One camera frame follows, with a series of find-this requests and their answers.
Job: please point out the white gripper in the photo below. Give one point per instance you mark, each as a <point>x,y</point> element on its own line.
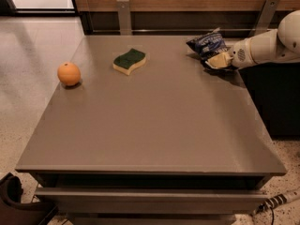
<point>240,56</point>

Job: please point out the blue chip bag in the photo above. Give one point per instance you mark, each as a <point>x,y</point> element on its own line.
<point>207,46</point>

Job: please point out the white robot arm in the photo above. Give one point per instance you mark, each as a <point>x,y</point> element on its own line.
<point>280,45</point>

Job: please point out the green and yellow sponge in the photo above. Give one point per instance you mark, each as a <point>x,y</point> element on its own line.
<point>129,61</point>

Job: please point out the orange fruit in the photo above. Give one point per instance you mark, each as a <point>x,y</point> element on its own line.
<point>68,74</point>

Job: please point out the horizontal metal rail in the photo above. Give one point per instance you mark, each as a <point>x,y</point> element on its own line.
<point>205,30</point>

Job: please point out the right metal bracket post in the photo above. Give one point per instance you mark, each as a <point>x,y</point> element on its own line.
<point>265,17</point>

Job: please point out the metal bracket post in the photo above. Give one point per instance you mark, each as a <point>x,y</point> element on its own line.
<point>265,17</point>
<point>124,17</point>

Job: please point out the left metal bracket post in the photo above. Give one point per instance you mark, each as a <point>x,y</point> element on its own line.
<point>124,17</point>

